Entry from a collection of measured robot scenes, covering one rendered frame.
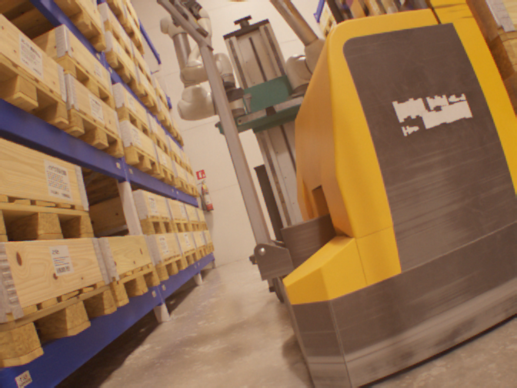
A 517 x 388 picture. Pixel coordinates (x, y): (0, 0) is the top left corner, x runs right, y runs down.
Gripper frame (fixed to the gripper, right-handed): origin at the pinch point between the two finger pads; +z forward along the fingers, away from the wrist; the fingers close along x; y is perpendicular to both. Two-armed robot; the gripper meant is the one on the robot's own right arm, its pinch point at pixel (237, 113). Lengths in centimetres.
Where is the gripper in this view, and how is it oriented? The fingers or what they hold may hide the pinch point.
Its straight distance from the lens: 208.6
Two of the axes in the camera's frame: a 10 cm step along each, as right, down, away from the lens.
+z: 2.9, 9.5, -0.7
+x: -9.2, 3.0, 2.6
